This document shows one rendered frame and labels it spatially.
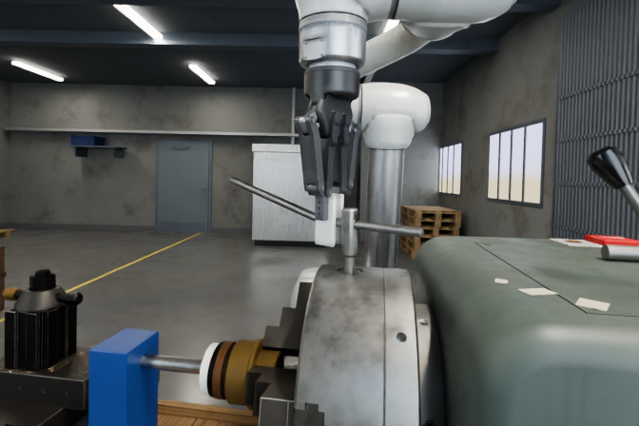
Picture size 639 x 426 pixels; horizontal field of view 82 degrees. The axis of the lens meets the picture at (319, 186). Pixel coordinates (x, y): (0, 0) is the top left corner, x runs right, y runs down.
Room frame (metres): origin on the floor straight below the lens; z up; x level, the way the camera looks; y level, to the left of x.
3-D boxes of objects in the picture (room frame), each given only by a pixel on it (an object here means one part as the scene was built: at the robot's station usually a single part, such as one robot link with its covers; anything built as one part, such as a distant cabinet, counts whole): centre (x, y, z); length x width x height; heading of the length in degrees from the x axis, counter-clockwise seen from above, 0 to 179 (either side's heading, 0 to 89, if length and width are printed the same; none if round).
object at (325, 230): (0.50, -0.01, 1.30); 0.03 x 0.01 x 0.07; 54
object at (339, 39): (0.50, -0.01, 1.53); 0.09 x 0.09 x 0.06
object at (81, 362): (0.66, 0.47, 1.00); 0.20 x 0.10 x 0.05; 82
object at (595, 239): (0.66, -0.53, 1.26); 0.06 x 0.06 x 0.02; 82
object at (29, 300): (0.67, 0.50, 1.14); 0.08 x 0.08 x 0.03
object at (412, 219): (6.92, -2.07, 0.43); 1.20 x 0.85 x 0.85; 179
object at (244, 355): (0.53, 0.10, 1.08); 0.09 x 0.09 x 0.09; 82
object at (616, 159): (0.41, -0.32, 1.38); 0.04 x 0.03 x 0.05; 82
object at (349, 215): (0.49, -0.04, 1.26); 0.02 x 0.02 x 0.12
